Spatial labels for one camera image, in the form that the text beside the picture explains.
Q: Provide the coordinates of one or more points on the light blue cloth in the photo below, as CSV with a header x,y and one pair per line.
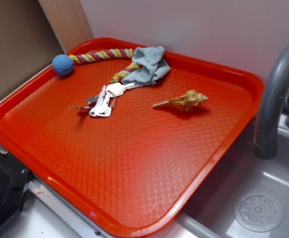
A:
x,y
153,67

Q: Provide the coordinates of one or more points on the red plastic tray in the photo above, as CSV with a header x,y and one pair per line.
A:
x,y
132,172

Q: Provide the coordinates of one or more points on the silver key bunch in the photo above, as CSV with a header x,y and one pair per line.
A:
x,y
101,105

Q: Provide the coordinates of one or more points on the brown spiral seashell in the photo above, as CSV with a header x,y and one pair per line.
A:
x,y
186,103

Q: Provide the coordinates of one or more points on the blue rubber ball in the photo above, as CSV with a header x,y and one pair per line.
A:
x,y
62,65

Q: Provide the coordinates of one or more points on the grey sink faucet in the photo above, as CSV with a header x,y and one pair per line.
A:
x,y
271,106

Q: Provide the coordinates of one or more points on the light wooden board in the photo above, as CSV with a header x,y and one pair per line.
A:
x,y
68,22

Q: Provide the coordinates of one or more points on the grey plastic sink basin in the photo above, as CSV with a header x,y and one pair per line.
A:
x,y
209,213

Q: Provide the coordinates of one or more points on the brown cardboard panel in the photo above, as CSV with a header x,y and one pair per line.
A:
x,y
27,43

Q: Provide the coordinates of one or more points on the round sink drain strainer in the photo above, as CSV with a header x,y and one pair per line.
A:
x,y
258,211

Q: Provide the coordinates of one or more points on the multicolour braided rope toy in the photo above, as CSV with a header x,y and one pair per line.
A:
x,y
109,54

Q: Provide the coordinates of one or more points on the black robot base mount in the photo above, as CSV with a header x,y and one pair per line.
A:
x,y
14,183

